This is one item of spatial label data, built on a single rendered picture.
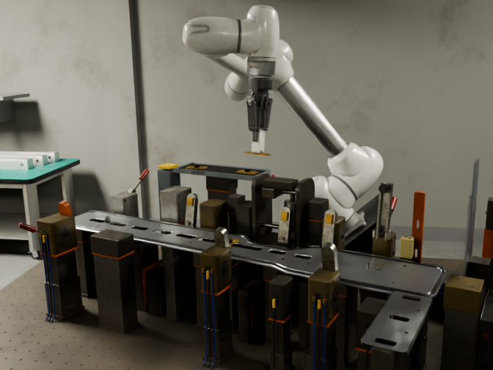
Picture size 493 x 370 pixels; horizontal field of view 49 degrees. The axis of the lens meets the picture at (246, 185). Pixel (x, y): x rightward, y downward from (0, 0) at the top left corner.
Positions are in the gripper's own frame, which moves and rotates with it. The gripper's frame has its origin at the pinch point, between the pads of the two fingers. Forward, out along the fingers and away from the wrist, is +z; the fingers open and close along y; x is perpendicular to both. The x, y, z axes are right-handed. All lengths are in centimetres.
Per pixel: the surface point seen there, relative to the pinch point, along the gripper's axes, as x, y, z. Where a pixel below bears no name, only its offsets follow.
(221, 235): 1.9, 22.5, 25.5
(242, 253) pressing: 3.5, 12.7, 33.5
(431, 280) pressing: 59, 5, 31
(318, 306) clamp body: 38, 31, 35
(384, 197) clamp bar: 39.6, -10.1, 14.2
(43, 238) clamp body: -63, 34, 37
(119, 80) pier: -263, -205, -8
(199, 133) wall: -202, -241, 36
